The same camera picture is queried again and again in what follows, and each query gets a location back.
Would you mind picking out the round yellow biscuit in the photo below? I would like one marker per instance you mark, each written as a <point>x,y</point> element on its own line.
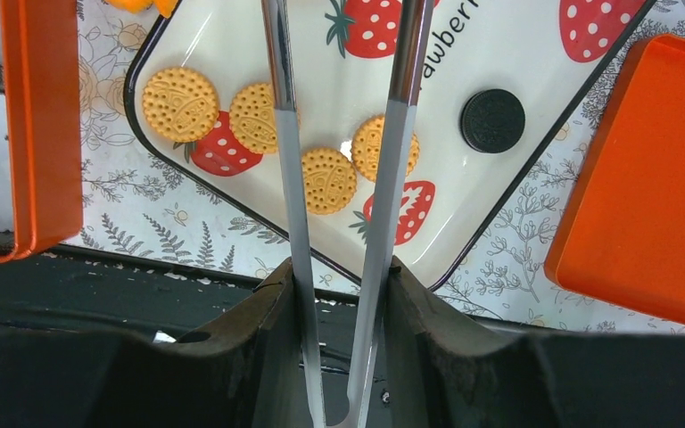
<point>180,104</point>
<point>330,180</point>
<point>366,146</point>
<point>252,118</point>

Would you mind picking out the orange compartment cookie box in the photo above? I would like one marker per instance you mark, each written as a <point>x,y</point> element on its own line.
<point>39,80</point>

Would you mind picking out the orange fish cookie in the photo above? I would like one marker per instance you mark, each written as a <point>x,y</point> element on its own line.
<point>165,8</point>

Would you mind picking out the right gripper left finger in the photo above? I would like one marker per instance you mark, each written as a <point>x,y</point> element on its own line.
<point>242,369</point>

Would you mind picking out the orange box lid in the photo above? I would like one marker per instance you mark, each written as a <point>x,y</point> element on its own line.
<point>622,235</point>

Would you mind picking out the black sandwich cookie right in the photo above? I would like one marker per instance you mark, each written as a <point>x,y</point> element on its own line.
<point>492,121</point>

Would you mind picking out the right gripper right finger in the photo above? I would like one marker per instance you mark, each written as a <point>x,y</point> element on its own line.
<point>446,370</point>

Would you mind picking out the floral table mat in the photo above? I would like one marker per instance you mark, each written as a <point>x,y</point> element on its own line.
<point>137,205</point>

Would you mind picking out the white strawberry tray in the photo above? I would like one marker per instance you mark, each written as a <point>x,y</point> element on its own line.
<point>548,54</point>

